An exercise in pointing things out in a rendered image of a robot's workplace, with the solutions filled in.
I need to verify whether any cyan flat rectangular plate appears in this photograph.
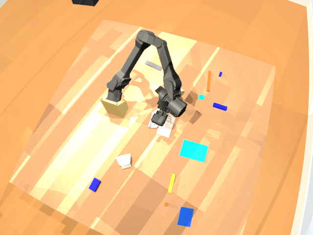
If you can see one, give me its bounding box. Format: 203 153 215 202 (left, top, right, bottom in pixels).
179 140 208 162

